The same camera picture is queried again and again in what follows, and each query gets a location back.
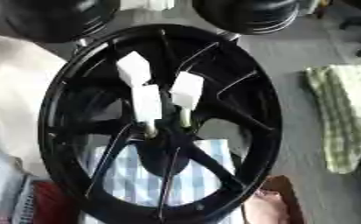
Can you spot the black spoked wheel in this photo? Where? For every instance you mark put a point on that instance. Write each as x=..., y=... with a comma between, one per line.
x=259, y=116

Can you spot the brown cardboard box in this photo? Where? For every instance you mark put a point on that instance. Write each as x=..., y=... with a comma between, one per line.
x=285, y=192

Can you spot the red bag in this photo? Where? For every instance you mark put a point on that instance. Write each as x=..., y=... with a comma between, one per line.
x=50, y=204

